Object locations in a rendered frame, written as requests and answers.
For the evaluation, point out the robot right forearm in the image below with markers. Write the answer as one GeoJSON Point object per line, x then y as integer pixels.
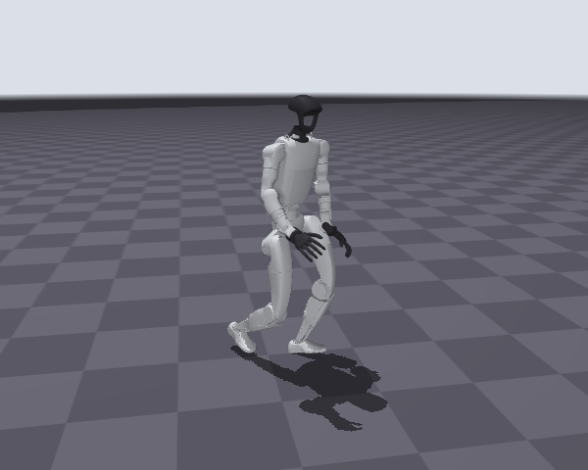
{"type": "Point", "coordinates": [276, 212]}

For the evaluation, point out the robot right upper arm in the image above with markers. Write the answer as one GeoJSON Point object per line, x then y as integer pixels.
{"type": "Point", "coordinates": [273, 155]}

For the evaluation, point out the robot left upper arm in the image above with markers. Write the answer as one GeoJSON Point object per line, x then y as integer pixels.
{"type": "Point", "coordinates": [321, 185]}

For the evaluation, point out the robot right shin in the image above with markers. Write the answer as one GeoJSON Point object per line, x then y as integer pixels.
{"type": "Point", "coordinates": [259, 320]}

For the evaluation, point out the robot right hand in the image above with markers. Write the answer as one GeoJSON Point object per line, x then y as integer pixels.
{"type": "Point", "coordinates": [303, 240]}

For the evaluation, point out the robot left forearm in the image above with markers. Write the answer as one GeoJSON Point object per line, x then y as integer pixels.
{"type": "Point", "coordinates": [324, 209]}

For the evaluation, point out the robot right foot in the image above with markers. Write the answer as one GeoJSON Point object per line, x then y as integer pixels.
{"type": "Point", "coordinates": [242, 340]}

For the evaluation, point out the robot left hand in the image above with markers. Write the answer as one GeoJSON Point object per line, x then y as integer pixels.
{"type": "Point", "coordinates": [331, 231]}

